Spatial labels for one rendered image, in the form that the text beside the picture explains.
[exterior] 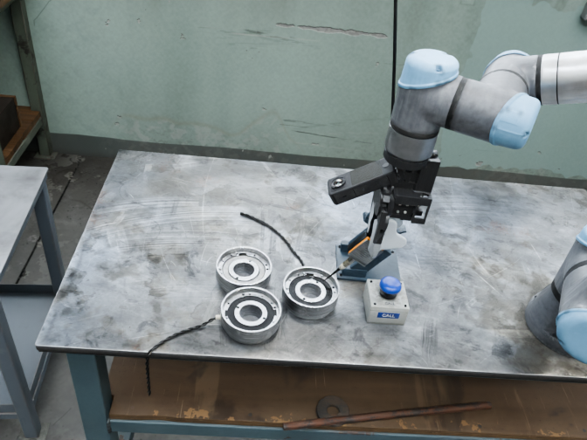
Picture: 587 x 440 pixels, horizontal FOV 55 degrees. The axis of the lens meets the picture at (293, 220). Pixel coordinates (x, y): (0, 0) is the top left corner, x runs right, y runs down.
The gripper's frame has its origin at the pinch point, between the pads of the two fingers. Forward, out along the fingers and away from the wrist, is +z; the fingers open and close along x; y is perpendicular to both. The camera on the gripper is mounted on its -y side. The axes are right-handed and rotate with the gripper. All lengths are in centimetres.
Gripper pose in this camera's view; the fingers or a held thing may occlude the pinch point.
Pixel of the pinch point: (369, 244)
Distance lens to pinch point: 100.6
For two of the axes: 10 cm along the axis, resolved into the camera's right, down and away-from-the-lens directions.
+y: 9.9, 1.0, 0.4
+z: -1.1, 7.7, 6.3
